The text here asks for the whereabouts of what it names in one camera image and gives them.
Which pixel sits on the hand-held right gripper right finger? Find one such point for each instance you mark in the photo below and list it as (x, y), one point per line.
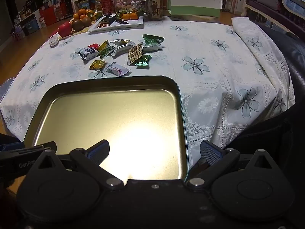
(209, 151)

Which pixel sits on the blue storage bin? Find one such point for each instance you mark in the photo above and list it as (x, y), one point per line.
(31, 26)

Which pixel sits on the white pink snack packet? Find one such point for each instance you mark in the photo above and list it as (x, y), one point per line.
(118, 69)

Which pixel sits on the brown kiwi fruit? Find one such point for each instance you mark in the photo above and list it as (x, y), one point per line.
(86, 21)
(77, 25)

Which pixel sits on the white framed dark sofa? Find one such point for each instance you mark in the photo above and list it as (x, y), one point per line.
(283, 14)

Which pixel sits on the pile of leafy mandarins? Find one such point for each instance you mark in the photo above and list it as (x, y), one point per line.
(83, 14)

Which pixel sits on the red drink can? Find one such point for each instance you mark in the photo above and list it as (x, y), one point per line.
(107, 3)

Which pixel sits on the silver white snack packet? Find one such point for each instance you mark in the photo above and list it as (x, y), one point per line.
(122, 47)

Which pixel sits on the shiny green snack packet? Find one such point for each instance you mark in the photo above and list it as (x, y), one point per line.
(143, 60)

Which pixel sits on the white remote control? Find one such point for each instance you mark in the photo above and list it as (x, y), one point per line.
(53, 40)

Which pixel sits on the red white snack packet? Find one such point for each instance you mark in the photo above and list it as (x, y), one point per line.
(89, 52)

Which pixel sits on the dark green snack packet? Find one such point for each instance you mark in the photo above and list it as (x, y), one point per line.
(152, 41)

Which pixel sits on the gold brown patterned snack packet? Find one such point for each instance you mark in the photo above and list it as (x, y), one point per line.
(135, 53)

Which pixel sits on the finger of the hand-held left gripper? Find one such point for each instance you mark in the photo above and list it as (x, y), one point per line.
(35, 149)

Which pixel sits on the black snack packet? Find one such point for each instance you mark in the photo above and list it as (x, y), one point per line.
(109, 18)

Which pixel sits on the white rectangular plate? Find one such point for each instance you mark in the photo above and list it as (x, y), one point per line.
(133, 23)

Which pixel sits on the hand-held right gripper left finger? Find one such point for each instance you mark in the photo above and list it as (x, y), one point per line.
(99, 151)

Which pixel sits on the gold foil chocolate coin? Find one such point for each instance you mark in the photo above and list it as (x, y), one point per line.
(104, 25)

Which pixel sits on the yellow plastic tray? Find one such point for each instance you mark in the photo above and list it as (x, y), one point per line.
(81, 32)

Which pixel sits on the green yellow snack packet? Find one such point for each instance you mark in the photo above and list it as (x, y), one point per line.
(106, 49)

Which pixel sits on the orange mandarin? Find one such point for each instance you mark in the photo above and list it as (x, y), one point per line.
(125, 16)
(134, 16)

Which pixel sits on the red apple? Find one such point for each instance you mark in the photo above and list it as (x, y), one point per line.
(64, 29)

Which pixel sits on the red box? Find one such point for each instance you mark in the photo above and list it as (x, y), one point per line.
(47, 16)

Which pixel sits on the small nut jar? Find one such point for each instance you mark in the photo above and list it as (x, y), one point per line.
(98, 4)

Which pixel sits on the black leather chair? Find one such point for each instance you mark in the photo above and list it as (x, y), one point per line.
(295, 59)

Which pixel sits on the rectangular metal tin tray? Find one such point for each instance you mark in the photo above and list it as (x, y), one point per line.
(119, 114)

